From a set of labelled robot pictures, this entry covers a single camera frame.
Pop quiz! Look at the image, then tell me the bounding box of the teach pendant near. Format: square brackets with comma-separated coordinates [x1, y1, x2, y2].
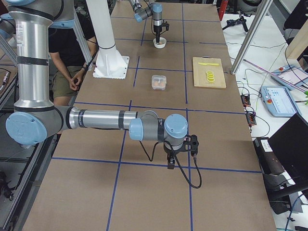
[260, 86, 300, 117]

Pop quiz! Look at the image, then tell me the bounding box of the yellow plastic knife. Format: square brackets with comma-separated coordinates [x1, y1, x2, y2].
[198, 62, 219, 66]

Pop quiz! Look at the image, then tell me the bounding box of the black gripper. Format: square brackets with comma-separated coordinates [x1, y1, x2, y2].
[153, 25, 162, 44]
[164, 142, 183, 169]

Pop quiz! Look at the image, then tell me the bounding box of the clear plastic egg box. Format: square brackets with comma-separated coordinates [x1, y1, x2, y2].
[151, 75, 167, 90]

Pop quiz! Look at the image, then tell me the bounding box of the seated person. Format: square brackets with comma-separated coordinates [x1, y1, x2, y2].
[49, 28, 88, 106]

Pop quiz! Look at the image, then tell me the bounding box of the lemon slice stack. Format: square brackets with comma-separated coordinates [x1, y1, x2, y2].
[206, 71, 215, 83]

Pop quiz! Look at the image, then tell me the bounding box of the teach pendant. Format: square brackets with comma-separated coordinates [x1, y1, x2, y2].
[271, 65, 308, 90]
[260, 86, 300, 117]

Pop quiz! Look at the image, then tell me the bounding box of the black tripod clamp tool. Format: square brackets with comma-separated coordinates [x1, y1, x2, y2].
[222, 13, 251, 32]

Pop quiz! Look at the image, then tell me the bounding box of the white bowl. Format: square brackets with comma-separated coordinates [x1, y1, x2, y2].
[153, 37, 167, 49]

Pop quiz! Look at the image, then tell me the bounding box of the wooden cutting board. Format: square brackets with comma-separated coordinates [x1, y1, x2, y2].
[192, 57, 226, 89]

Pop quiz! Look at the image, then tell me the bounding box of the aluminium frame post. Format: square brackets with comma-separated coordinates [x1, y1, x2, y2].
[231, 0, 273, 75]

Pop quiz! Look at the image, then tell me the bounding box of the red cylinder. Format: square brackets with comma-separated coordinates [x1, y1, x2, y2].
[218, 0, 229, 21]

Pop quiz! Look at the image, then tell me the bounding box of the orange circuit board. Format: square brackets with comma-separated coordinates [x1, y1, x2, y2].
[240, 94, 251, 107]
[245, 111, 257, 127]

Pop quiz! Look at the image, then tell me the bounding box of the grabber stick green handle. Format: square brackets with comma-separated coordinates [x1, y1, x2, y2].
[243, 59, 308, 98]

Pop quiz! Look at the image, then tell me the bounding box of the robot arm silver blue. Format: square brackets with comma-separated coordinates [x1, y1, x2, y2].
[129, 0, 168, 44]
[6, 0, 189, 169]

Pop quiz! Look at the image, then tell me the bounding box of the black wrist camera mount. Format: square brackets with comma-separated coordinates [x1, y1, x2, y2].
[183, 135, 199, 157]
[161, 20, 169, 32]

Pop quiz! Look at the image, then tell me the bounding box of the white camera pole with base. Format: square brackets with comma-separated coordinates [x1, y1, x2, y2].
[86, 0, 129, 79]

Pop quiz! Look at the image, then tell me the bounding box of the teach pendant far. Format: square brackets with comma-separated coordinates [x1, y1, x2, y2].
[271, 65, 308, 90]

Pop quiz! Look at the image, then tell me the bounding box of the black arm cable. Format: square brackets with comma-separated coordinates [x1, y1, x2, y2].
[139, 141, 202, 189]

